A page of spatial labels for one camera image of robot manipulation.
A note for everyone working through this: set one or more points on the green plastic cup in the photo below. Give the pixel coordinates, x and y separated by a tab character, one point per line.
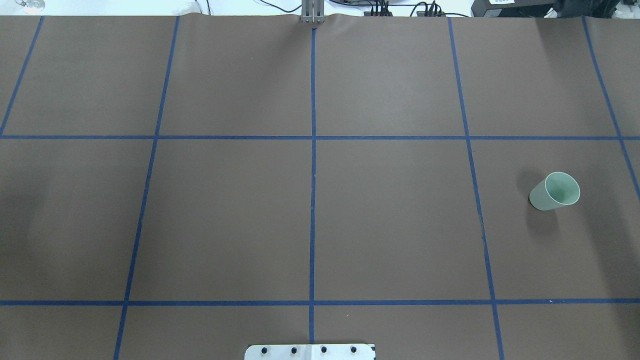
557	190

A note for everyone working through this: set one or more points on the brown paper table mat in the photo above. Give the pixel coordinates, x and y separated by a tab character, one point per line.
184	187

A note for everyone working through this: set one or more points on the small black box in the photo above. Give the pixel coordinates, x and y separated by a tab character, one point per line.
511	8

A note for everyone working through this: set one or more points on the clear tape roll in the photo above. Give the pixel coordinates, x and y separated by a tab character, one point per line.
31	7

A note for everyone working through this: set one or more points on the aluminium frame post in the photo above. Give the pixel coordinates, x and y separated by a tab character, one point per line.
313	11

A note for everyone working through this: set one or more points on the white camera stand pedestal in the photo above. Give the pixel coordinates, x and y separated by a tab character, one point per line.
327	351

